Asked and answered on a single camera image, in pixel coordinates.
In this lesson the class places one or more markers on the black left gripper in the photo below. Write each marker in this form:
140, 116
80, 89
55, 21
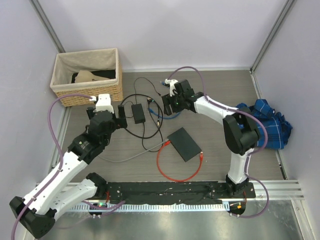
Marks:
121, 122

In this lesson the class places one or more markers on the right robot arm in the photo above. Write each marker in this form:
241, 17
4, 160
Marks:
241, 132

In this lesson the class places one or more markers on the black network switch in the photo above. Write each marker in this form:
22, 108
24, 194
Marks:
184, 144

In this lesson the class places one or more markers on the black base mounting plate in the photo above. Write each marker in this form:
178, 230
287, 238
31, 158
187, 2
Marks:
170, 193

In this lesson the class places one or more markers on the blue plaid cloth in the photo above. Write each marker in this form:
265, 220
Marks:
278, 129

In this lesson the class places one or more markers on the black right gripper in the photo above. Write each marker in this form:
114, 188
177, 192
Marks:
167, 100

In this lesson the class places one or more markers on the beige item in basket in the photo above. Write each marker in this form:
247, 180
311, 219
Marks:
84, 76

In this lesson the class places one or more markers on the wicker basket with liner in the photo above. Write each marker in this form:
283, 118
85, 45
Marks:
66, 64

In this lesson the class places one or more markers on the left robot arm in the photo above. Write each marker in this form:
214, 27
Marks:
38, 210

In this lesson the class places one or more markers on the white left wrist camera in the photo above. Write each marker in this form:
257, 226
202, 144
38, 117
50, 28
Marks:
104, 103

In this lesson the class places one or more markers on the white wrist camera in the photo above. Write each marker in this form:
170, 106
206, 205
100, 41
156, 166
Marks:
171, 83
104, 103

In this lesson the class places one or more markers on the slotted cable duct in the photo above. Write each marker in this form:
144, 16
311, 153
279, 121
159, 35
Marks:
224, 206

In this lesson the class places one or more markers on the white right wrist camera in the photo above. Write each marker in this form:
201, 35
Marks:
171, 83

